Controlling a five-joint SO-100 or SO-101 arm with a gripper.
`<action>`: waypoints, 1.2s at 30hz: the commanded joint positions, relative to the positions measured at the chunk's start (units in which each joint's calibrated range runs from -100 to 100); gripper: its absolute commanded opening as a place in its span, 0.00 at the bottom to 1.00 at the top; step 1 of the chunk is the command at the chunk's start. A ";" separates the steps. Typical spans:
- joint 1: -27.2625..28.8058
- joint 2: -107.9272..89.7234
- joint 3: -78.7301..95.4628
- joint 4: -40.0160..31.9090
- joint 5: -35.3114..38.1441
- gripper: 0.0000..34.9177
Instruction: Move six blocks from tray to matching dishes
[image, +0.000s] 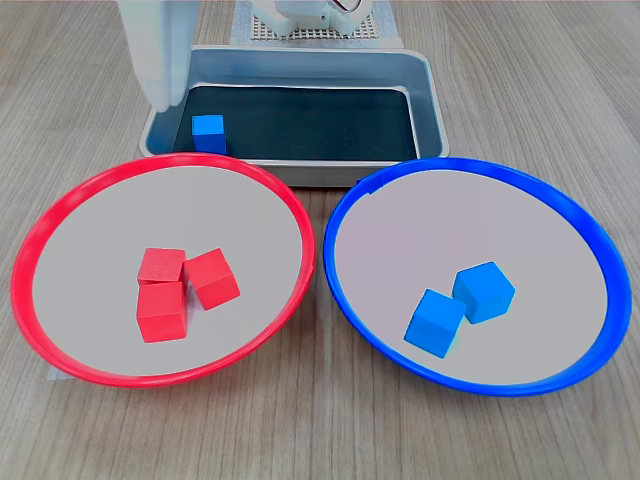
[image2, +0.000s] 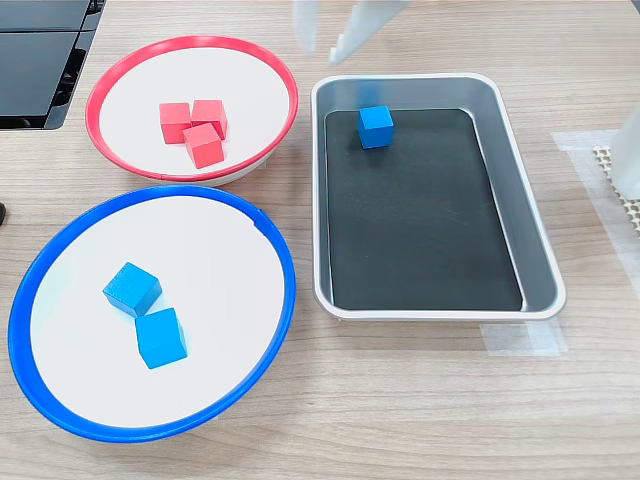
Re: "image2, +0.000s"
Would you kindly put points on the blue cube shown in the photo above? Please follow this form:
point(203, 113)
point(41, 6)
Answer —
point(131, 289)
point(375, 126)
point(161, 339)

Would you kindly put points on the red cube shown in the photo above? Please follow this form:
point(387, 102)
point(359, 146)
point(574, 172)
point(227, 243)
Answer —
point(174, 120)
point(207, 112)
point(202, 146)

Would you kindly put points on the steel tray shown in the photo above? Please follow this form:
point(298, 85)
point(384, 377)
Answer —
point(537, 275)

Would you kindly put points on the red-rimmed white plate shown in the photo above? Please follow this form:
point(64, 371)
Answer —
point(250, 75)

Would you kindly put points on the black mat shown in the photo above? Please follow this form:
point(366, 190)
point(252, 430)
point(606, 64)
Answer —
point(400, 270)

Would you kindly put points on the clear tape strip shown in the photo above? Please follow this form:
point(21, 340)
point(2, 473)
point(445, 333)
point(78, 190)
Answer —
point(525, 339)
point(590, 150)

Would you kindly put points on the blue-rimmed white plate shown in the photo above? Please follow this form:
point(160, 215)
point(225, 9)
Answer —
point(225, 280)

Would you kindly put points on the pale perforated plate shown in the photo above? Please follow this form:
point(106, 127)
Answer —
point(602, 155)

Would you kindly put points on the black electronic device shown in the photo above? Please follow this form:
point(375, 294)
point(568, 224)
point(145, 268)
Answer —
point(35, 70)

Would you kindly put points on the small black object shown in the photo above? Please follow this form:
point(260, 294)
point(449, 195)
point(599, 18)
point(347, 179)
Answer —
point(2, 213)

